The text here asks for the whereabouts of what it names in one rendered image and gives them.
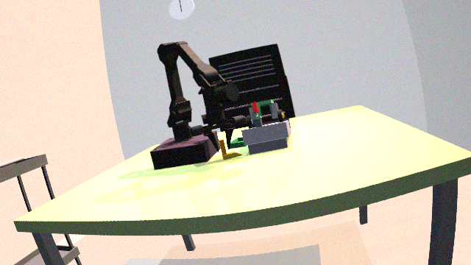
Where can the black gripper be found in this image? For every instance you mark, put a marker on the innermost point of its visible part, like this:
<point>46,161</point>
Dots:
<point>215,116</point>

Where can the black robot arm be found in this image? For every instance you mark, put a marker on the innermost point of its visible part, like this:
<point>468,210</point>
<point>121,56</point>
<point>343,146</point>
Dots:
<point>213,88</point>

